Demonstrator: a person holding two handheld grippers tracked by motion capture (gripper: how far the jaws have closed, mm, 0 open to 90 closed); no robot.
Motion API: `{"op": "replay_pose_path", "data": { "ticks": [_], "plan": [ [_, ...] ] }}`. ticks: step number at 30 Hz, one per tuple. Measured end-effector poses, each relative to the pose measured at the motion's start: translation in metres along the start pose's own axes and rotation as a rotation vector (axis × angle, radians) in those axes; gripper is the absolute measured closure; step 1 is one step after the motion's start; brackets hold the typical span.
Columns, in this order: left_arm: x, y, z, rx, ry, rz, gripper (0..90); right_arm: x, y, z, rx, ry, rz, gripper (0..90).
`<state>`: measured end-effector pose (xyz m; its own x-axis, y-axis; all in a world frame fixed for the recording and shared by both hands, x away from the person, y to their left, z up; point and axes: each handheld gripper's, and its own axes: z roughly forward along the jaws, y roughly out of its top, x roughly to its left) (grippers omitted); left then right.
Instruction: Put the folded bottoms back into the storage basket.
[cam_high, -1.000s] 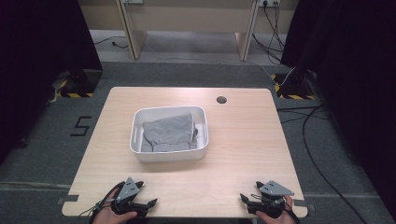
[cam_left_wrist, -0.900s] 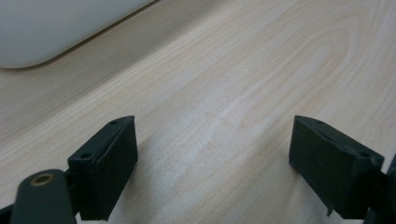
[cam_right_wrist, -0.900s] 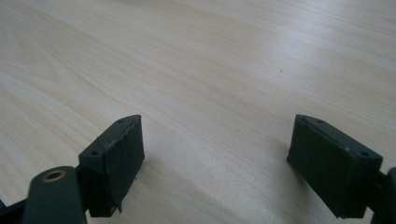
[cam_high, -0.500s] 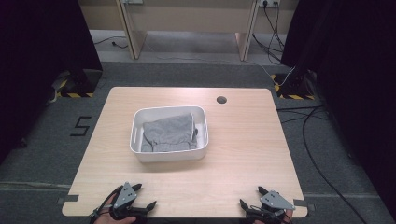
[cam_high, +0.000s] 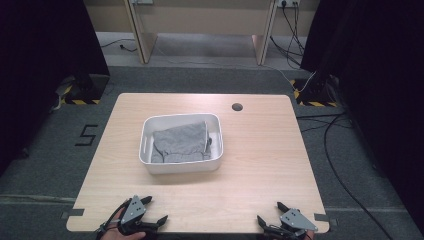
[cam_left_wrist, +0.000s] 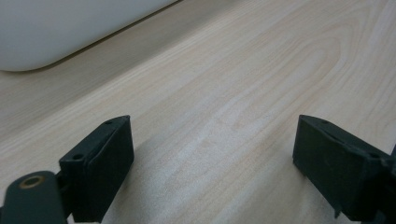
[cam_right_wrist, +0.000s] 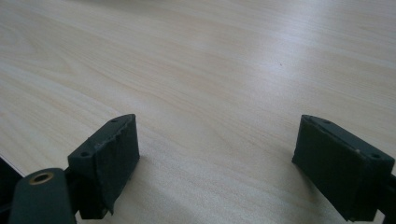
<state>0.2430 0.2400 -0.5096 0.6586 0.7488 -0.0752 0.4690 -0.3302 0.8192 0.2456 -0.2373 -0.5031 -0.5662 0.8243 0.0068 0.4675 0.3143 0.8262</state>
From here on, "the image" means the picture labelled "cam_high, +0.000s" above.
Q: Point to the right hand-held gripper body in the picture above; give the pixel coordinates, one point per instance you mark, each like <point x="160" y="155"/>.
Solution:
<point x="295" y="221"/>

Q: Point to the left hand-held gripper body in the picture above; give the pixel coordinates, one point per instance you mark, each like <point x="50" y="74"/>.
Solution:
<point x="133" y="216"/>

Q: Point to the white plastic bin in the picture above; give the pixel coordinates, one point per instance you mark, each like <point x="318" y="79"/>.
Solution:
<point x="148" y="146"/>

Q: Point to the grey pants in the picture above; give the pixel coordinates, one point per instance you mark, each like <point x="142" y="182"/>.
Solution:
<point x="181" y="143"/>

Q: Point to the person's right hand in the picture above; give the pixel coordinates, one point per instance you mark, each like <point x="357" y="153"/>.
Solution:
<point x="307" y="236"/>

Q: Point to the person's left hand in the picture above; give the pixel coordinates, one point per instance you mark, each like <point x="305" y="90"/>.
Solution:
<point x="128" y="237"/>

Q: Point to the black floor tape strip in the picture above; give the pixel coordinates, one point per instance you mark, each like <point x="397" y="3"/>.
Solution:
<point x="71" y="213"/>
<point x="325" y="218"/>

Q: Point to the black stand base striped tape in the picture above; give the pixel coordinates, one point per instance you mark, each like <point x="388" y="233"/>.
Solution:
<point x="316" y="91"/>
<point x="91" y="90"/>

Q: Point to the dark curtain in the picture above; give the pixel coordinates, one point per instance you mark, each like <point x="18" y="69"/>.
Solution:
<point x="40" y="66"/>
<point x="376" y="66"/>

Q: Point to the light wooden desk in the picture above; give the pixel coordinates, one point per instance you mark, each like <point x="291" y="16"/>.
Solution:
<point x="200" y="20"/>

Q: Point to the white wall socket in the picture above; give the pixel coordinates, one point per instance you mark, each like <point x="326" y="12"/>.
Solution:
<point x="288" y="2"/>

